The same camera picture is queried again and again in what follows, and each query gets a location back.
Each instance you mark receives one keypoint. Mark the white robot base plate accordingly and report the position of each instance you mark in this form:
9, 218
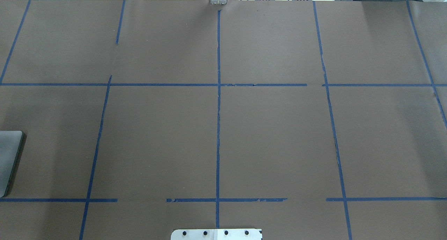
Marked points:
217, 234

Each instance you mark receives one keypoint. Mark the grey closed laptop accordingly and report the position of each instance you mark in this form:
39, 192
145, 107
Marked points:
10, 145

